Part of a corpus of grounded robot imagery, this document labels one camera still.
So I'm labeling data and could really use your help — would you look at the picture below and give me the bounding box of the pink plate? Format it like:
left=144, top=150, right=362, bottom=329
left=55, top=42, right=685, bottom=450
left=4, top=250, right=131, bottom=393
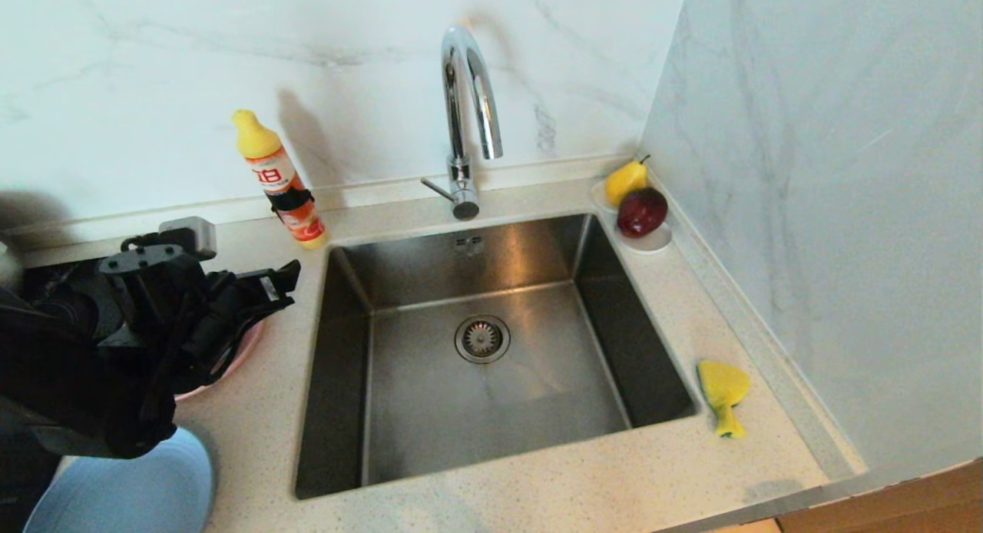
left=175, top=318, right=266, bottom=402

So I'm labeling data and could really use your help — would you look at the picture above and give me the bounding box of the dark red apple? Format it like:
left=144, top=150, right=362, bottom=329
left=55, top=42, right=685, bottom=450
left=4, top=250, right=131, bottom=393
left=616, top=187, right=668, bottom=239

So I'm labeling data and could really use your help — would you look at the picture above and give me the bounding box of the small white dish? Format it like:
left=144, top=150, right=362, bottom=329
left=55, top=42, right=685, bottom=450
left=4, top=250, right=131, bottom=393
left=590, top=178, right=673, bottom=255

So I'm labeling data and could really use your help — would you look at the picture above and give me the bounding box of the silver kettle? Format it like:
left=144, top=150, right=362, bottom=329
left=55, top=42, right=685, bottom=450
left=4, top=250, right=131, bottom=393
left=0, top=241, right=22, bottom=292

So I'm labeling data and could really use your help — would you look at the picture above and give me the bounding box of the metal sink drain strainer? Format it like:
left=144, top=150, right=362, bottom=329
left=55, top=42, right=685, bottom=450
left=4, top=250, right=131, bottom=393
left=455, top=314, right=511, bottom=364

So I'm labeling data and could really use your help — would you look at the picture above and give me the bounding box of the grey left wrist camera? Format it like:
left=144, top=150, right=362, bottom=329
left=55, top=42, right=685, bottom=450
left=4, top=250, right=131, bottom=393
left=159, top=217, right=217, bottom=261

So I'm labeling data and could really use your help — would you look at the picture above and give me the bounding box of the yellow pear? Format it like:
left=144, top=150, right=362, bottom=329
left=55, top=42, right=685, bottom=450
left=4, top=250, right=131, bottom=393
left=604, top=154, right=650, bottom=207

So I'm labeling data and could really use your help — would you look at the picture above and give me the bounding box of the stainless steel sink basin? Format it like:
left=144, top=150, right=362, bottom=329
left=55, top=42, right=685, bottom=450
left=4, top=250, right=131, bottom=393
left=294, top=213, right=700, bottom=499

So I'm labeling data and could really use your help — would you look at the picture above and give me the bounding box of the light blue plate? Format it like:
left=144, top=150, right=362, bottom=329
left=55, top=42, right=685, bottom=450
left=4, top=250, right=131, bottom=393
left=23, top=427, right=214, bottom=533

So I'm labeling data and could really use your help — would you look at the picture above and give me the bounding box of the chrome gooseneck faucet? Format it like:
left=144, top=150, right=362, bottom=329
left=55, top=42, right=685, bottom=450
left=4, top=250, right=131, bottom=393
left=419, top=25, right=505, bottom=221

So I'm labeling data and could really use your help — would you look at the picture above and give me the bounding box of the yellow orange dish soap bottle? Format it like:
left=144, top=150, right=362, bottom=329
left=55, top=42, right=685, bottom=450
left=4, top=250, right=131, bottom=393
left=232, top=108, right=327, bottom=250

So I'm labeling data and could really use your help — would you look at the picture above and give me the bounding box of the light wooden cabinet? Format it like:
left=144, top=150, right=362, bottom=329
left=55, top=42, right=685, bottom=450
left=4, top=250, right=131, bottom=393
left=776, top=458, right=983, bottom=533

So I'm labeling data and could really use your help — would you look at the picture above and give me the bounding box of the yellow green sponge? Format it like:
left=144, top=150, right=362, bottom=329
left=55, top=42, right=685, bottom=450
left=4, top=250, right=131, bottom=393
left=697, top=359, right=751, bottom=439

